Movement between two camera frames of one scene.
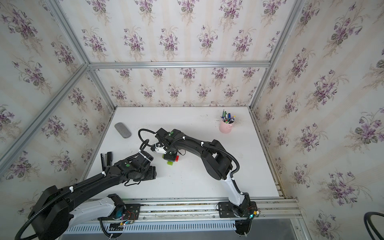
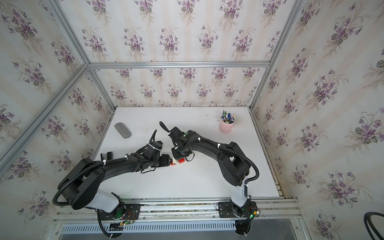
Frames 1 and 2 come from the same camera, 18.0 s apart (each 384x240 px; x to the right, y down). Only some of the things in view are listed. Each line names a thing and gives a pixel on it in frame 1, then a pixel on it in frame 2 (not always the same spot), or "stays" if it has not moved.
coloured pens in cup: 227,118 stays
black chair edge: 367,217 stays
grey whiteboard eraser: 122,130 stays
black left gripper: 152,174 -> 166,161
